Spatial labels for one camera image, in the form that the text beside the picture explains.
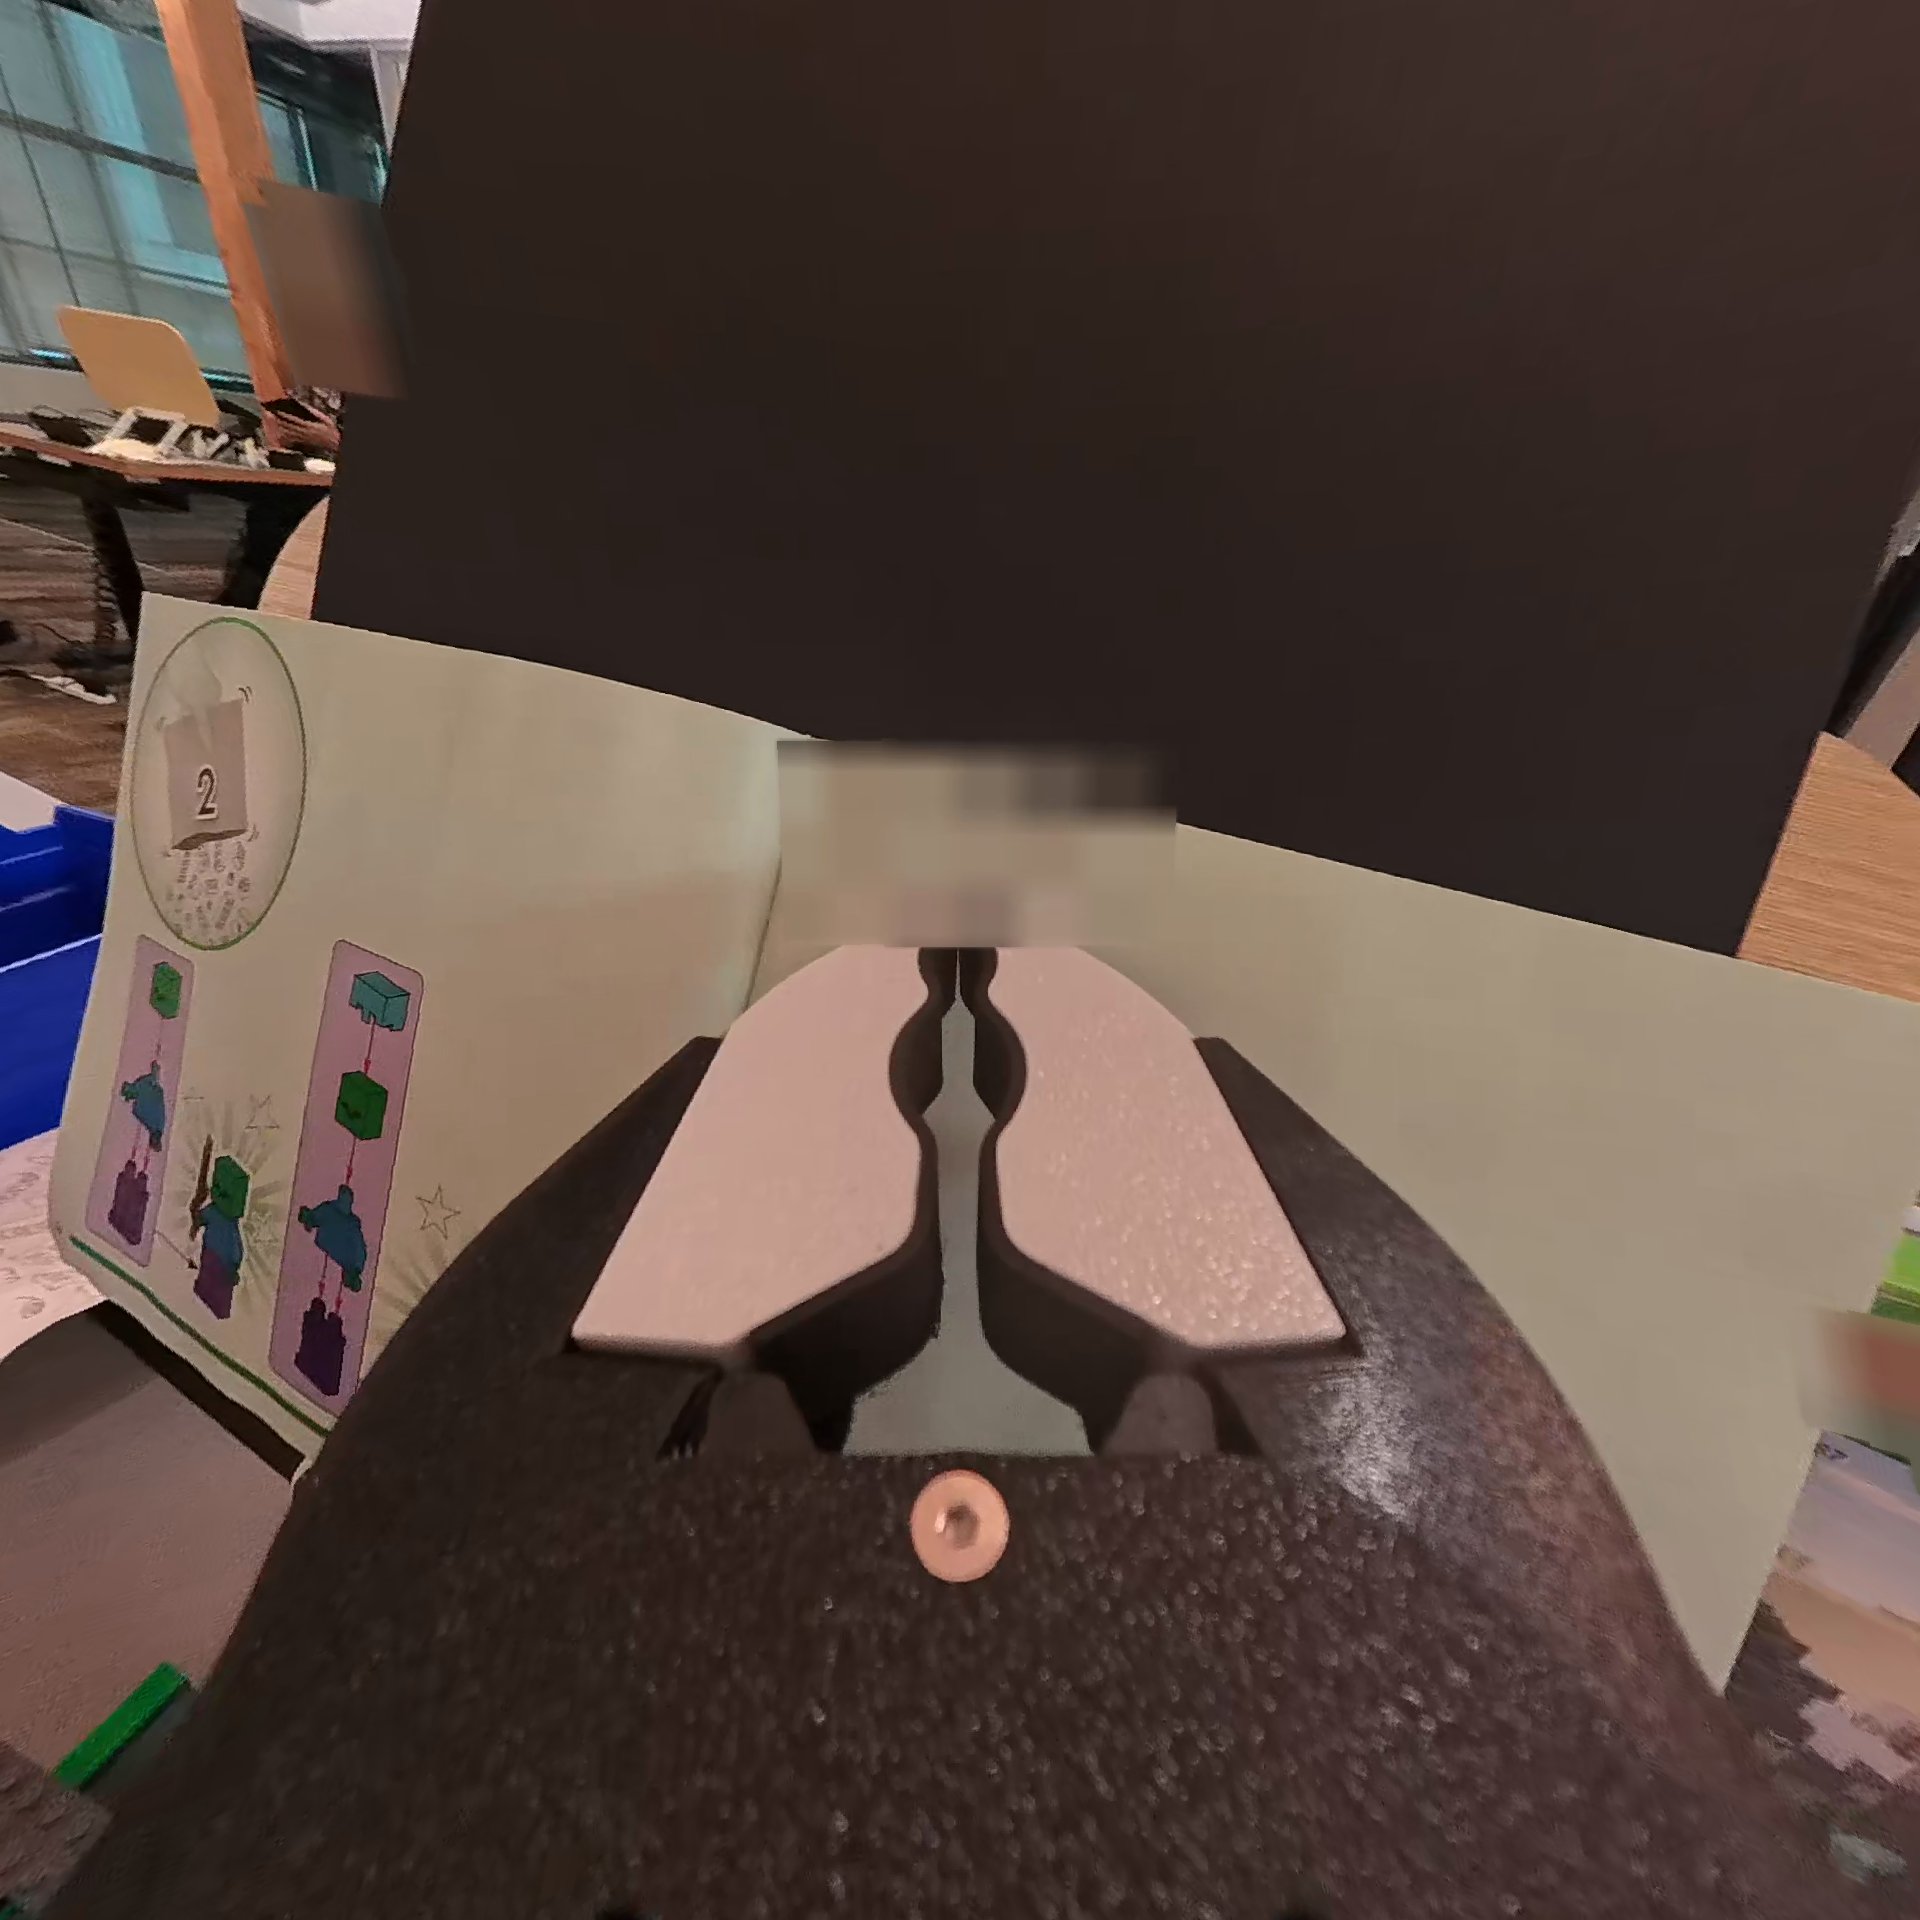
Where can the tan plywood chair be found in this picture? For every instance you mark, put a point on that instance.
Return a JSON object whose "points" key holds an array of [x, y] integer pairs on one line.
{"points": [[136, 360]]}

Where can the wooden pillar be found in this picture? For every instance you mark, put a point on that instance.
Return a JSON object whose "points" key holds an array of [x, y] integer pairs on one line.
{"points": [[210, 150]]}

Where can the wooden office table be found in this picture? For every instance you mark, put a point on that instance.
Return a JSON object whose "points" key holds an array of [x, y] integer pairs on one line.
{"points": [[149, 465]]}

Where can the green instruction booklet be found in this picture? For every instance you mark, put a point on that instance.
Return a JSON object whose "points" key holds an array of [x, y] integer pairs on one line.
{"points": [[570, 839]]}

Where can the toy set cardboard box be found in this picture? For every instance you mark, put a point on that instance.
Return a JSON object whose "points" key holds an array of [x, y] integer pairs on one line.
{"points": [[1846, 1651]]}

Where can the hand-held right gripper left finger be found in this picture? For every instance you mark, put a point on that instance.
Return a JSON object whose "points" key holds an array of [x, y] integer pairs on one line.
{"points": [[751, 1185]]}

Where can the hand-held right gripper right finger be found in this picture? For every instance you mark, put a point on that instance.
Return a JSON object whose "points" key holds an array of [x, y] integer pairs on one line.
{"points": [[1154, 1185]]}

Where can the black flat panel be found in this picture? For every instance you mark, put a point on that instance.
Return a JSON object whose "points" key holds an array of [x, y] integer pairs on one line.
{"points": [[1049, 376]]}

